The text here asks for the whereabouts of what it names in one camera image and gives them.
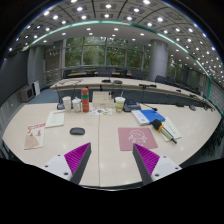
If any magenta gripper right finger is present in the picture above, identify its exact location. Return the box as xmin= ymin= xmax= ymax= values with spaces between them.
xmin=133 ymin=144 xmax=181 ymax=185

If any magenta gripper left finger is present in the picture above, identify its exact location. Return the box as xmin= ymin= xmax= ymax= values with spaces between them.
xmin=42 ymin=143 xmax=91 ymax=184

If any pink mouse pad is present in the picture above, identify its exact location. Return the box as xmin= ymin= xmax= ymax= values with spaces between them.
xmin=118 ymin=128 xmax=158 ymax=151

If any dark grey computer mouse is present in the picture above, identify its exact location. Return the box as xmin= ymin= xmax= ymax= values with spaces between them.
xmin=70 ymin=127 xmax=85 ymax=135

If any black microphone with yellow band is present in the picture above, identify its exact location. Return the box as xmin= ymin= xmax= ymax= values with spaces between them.
xmin=152 ymin=119 xmax=177 ymax=143

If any white paper document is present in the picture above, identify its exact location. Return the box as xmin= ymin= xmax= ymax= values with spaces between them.
xmin=162 ymin=117 xmax=182 ymax=141

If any red and white paper bag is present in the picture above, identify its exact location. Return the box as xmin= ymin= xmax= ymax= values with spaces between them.
xmin=24 ymin=123 xmax=45 ymax=150

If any white booklet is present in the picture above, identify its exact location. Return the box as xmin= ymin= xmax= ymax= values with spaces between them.
xmin=46 ymin=110 xmax=65 ymax=127

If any blue folder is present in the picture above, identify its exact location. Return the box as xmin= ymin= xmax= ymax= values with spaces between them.
xmin=140 ymin=110 xmax=165 ymax=124

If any white book under folder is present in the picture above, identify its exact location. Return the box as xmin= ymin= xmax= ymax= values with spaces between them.
xmin=132 ymin=110 xmax=149 ymax=126

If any colourful sticker sheet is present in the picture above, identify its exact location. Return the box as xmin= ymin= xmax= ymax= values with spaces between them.
xmin=89 ymin=107 xmax=112 ymax=116

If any dark conference phone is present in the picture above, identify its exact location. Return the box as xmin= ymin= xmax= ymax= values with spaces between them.
xmin=123 ymin=103 xmax=141 ymax=112

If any white lidded mug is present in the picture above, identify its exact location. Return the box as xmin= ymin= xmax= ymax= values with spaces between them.
xmin=72 ymin=97 xmax=81 ymax=112

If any white paper cup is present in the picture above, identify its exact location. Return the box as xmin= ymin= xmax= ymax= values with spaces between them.
xmin=63 ymin=96 xmax=71 ymax=112

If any green and white drink cup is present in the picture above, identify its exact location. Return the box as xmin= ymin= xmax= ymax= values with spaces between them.
xmin=115 ymin=97 xmax=125 ymax=113

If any beige cardboard box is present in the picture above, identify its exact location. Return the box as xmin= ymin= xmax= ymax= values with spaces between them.
xmin=92 ymin=91 xmax=114 ymax=108

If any long curved conference desk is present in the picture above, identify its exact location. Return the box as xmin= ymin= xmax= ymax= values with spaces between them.
xmin=51 ymin=77 xmax=212 ymax=107

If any red thermos bottle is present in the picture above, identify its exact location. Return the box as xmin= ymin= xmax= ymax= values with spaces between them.
xmin=81 ymin=88 xmax=89 ymax=112

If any grey box cabinet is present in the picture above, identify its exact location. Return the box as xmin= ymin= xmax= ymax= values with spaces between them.
xmin=19 ymin=86 xmax=34 ymax=103

